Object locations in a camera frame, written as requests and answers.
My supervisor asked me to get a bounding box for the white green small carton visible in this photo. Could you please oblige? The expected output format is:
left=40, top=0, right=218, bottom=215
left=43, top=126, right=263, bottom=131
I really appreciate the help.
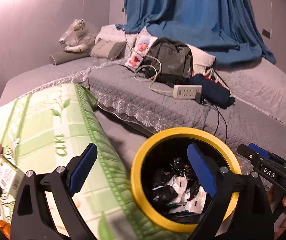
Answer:
left=0, top=155, right=25, bottom=198

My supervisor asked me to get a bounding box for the large orange peel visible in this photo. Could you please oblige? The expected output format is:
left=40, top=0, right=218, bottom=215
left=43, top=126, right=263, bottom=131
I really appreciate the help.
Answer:
left=0, top=220, right=11, bottom=239

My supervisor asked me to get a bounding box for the white trash in bin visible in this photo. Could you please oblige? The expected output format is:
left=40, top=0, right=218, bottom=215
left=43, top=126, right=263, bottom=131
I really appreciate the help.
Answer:
left=151, top=176, right=207, bottom=215

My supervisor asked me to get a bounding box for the yellow rimmed black trash bin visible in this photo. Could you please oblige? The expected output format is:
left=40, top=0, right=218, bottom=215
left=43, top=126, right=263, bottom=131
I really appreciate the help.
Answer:
left=131, top=127, right=241, bottom=234

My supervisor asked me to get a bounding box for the grey quilted sofa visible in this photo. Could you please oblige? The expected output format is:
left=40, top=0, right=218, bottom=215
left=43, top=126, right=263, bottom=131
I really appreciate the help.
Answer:
left=0, top=56, right=286, bottom=160

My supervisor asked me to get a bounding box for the dark navy folded cloth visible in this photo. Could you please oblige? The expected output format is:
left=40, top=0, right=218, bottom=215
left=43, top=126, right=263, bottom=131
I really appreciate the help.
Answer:
left=189, top=74, right=236, bottom=109

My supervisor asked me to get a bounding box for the green white patterned table cover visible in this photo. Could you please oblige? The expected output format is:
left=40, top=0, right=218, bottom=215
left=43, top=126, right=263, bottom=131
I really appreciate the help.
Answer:
left=0, top=83, right=191, bottom=240

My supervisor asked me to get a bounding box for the white power strip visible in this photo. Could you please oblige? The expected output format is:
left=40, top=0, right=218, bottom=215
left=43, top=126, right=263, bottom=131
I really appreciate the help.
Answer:
left=173, top=85, right=202, bottom=100

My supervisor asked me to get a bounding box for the white cushion behind backpack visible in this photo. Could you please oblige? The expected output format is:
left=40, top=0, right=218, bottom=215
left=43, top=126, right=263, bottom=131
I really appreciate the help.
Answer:
left=187, top=44, right=216, bottom=76

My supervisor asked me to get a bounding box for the dark grey backpack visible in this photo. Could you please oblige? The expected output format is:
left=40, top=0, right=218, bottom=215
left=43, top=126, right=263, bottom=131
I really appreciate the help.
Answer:
left=140, top=37, right=193, bottom=87

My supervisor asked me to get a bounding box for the blue curtain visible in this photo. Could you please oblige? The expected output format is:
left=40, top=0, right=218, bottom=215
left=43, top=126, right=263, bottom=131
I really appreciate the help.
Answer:
left=116, top=0, right=276, bottom=66

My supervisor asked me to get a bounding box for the baby photo cushion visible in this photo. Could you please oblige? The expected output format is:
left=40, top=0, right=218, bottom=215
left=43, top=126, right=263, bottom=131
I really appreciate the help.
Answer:
left=125, top=34, right=158, bottom=68

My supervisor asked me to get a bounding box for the grey cylindrical bolster pillow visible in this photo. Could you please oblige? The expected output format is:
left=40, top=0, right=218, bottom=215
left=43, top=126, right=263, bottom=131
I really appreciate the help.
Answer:
left=50, top=51, right=89, bottom=66

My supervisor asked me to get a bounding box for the grey square cushion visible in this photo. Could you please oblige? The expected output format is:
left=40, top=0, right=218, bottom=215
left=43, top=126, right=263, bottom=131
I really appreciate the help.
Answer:
left=89, top=38, right=126, bottom=60

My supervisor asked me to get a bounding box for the grey tiger plush toy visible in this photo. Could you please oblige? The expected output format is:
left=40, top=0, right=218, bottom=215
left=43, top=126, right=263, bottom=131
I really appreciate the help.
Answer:
left=59, top=19, right=96, bottom=53

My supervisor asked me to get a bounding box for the black wall socket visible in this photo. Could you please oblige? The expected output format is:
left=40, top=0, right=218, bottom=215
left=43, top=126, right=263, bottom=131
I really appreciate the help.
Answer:
left=262, top=29, right=271, bottom=39

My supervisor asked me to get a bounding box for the white power cable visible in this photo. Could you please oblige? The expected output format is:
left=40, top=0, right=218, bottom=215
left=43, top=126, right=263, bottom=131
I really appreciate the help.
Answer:
left=122, top=24, right=175, bottom=94

